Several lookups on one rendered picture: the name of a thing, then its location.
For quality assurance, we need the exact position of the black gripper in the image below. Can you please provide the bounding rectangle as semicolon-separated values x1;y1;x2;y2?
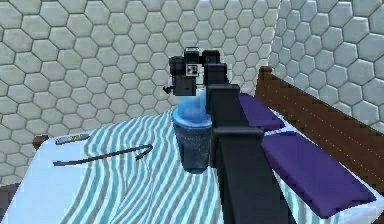
162;55;198;98

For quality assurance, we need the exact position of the blue mesh trash can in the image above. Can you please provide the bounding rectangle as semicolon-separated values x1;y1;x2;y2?
170;91;214;175

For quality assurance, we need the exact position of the brown wooden bed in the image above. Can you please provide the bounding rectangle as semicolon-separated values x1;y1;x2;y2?
0;65;384;224

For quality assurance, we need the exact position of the purple pillow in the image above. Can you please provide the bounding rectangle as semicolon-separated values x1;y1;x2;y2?
260;130;378;220
237;92;287;133

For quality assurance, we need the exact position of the dark grey hooked rod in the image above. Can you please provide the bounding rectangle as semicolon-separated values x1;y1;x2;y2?
52;143;154;167

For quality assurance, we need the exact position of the teal striped blanket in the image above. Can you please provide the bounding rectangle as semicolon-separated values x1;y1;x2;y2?
59;110;323;224

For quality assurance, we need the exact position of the small grey flat remote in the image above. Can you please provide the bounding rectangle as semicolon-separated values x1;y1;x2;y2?
54;133;91;146

